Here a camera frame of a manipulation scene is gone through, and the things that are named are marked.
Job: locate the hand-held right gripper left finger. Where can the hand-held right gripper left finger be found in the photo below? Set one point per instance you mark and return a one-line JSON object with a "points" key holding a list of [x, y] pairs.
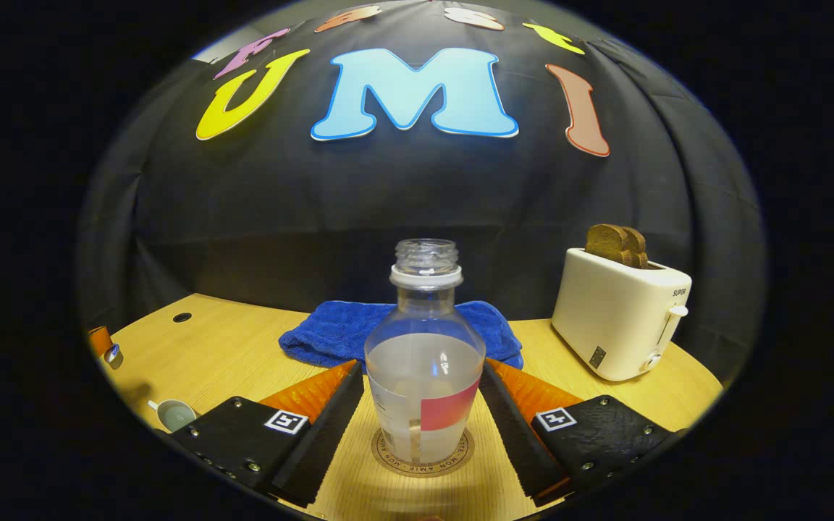
{"points": [[330, 430]]}

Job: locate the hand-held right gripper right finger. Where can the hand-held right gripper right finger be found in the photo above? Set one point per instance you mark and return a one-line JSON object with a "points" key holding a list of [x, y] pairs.
{"points": [[515, 434]]}

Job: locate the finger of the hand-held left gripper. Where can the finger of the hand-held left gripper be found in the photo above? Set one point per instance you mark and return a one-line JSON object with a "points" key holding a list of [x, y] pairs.
{"points": [[100, 340]]}

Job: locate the white teacup lid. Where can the white teacup lid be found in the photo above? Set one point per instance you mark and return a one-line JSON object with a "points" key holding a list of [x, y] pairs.
{"points": [[114, 357]]}

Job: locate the round cork coaster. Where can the round cork coaster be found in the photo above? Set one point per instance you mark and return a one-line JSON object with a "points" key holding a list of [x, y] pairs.
{"points": [[384, 459]]}

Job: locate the white ceramic teacup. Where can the white ceramic teacup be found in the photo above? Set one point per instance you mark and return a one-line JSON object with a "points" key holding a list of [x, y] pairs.
{"points": [[174, 416]]}

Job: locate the clear plastic water bottle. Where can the clear plastic water bottle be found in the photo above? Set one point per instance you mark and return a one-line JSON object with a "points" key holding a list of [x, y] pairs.
{"points": [[424, 376]]}

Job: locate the blue folded towel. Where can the blue folded towel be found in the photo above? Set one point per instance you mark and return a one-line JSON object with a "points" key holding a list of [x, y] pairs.
{"points": [[330, 336]]}

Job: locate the white toaster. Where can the white toaster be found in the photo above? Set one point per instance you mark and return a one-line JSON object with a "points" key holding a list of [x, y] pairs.
{"points": [[612, 318]]}

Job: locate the brown bread slice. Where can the brown bread slice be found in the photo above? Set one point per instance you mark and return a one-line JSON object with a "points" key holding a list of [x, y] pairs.
{"points": [[640, 250], [607, 244]]}

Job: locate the black backdrop cloth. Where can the black backdrop cloth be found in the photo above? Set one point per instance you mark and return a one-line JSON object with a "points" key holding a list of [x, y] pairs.
{"points": [[316, 202]]}

